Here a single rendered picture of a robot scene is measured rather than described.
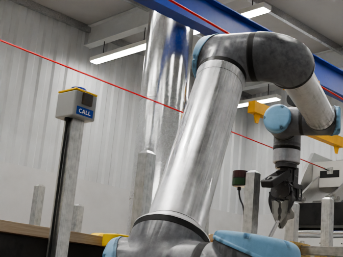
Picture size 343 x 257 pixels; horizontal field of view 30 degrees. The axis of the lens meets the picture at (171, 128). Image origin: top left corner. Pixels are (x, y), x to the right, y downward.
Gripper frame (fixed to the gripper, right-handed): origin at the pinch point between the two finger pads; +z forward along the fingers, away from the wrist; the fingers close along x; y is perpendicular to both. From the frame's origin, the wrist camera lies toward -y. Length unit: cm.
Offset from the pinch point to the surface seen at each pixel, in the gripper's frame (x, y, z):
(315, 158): 134, 256, -85
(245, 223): 8.5, -7.0, 0.5
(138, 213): 7, -57, 5
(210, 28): 250, 255, -220
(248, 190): 7.9, -7.0, -10.1
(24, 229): 25, -79, 12
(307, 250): 2.8, 22.2, 6.1
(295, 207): 5.9, 18.6, -8.5
